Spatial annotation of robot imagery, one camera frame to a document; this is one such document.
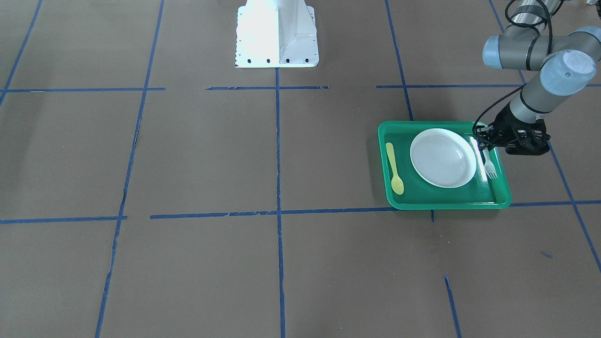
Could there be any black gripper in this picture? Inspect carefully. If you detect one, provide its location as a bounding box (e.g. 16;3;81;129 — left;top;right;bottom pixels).
473;104;532;152

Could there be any pale green plastic fork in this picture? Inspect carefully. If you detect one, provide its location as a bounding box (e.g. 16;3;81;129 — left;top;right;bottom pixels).
482;147;499;180

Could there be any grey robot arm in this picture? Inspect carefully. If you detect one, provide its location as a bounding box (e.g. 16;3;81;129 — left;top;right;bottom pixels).
472;0;601;155

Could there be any white round plate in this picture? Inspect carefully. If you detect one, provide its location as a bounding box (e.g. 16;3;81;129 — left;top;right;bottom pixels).
409;128;477;189

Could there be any green plastic tray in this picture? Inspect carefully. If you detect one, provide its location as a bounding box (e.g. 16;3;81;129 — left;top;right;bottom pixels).
378;121;512;210

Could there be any yellow plastic spoon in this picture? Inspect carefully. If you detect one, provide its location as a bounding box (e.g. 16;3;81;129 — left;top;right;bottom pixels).
385;143;404;195

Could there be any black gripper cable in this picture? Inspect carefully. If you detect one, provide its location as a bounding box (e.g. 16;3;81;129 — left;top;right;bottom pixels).
472;0;564;141

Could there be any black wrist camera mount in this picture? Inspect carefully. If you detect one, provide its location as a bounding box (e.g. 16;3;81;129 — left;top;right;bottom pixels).
505;119;550;156

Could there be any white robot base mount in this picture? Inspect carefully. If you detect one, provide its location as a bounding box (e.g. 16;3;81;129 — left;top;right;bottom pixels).
235;0;320;69

